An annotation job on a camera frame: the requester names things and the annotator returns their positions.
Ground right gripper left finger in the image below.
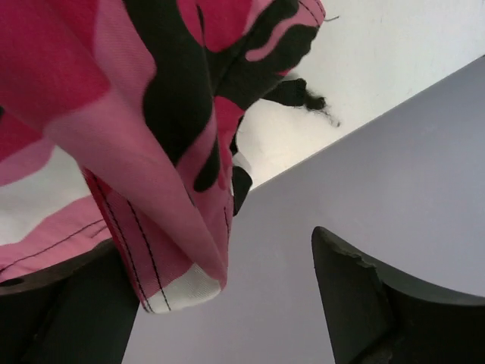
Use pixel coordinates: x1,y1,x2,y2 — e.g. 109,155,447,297
1,240,139,364

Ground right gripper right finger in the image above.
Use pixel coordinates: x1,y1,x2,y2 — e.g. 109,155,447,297
311,227,484,364

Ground pink camouflage trousers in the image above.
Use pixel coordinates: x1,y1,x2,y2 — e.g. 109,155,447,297
1,1,326,313

